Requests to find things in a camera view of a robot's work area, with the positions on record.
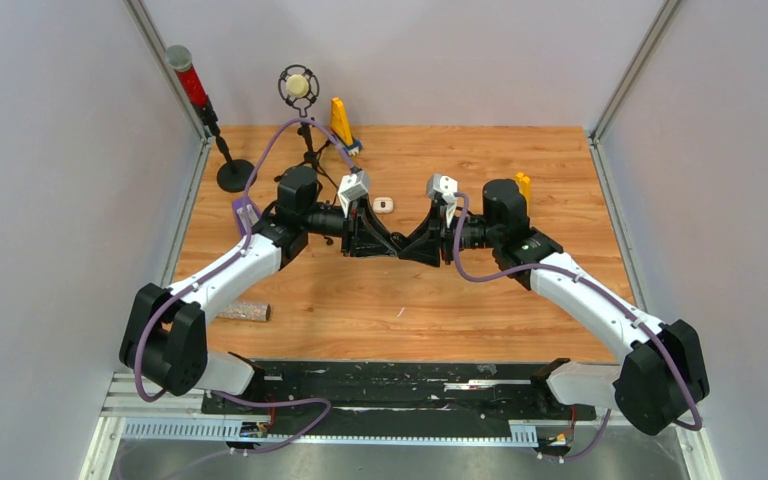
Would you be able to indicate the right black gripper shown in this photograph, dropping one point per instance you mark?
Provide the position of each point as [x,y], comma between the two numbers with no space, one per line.
[435,242]

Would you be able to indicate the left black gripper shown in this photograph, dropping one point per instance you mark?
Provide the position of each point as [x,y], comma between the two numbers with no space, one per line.
[363,237]

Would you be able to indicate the black earbud case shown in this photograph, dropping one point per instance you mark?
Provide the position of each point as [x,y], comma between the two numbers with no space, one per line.
[399,240]

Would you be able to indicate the white earbud charging case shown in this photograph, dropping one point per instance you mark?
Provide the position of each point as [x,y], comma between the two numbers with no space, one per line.
[383,205]

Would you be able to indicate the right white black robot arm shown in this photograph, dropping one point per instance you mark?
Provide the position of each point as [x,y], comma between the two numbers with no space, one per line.
[659,377]

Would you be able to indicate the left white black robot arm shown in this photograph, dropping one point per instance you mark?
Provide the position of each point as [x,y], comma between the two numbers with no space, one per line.
[166,336]

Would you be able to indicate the yellow blue toy block tower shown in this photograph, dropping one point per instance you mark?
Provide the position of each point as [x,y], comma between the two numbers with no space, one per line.
[341,128]

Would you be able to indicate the yellow green toy block stack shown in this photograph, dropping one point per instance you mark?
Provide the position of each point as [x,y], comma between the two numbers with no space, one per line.
[523,182]

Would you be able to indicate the purple box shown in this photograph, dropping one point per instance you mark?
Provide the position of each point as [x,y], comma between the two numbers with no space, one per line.
[245,209]

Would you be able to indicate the red microphone on stand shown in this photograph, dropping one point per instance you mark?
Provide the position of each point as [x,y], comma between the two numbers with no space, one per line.
[233,175]

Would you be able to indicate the glittery silver tube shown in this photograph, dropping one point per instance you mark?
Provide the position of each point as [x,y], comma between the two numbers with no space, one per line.
[246,311]

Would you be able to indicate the cream microphone on tripod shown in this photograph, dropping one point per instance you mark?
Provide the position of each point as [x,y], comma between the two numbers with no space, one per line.
[299,88]

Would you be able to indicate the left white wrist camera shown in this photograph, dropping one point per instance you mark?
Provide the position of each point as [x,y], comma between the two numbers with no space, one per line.
[353,186]

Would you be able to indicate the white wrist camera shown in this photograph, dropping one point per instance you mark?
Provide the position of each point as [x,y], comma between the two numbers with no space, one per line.
[446,187]
[353,186]

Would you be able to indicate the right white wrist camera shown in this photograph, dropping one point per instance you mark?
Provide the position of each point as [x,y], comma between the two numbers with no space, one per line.
[446,187]

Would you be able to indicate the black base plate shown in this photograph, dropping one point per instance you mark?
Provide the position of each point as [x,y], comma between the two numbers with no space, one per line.
[414,400]

